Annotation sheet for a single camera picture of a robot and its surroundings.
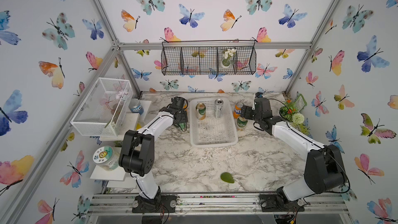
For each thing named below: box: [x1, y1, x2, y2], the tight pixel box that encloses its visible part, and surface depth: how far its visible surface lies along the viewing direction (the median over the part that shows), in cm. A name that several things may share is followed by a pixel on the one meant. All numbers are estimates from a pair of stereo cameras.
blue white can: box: [128, 98, 145, 116], surface depth 86 cm
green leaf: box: [220, 172, 235, 184], surface depth 83 cm
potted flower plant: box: [278, 99, 311, 136], surface depth 91 cm
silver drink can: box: [214, 98, 224, 119], surface depth 98 cm
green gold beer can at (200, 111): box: [195, 102, 207, 121], surface depth 100 cm
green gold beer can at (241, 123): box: [236, 116, 248, 132], surface depth 95 cm
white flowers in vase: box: [221, 48, 237, 69], surface depth 90 cm
